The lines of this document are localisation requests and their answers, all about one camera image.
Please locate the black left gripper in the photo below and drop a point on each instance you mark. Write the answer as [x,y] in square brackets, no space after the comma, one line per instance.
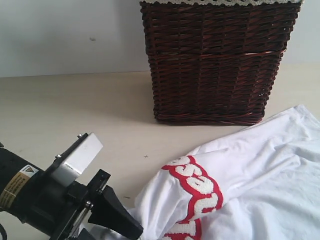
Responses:
[52,208]

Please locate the white t-shirt red lettering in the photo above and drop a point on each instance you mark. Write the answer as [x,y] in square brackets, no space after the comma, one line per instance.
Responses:
[260,183]

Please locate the dark brown wicker basket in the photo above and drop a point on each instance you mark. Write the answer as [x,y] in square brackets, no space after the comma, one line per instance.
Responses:
[214,64]

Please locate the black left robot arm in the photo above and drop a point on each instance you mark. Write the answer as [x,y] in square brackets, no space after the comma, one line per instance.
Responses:
[15,172]

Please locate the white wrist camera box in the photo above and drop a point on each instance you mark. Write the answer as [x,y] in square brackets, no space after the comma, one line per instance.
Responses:
[75,162]

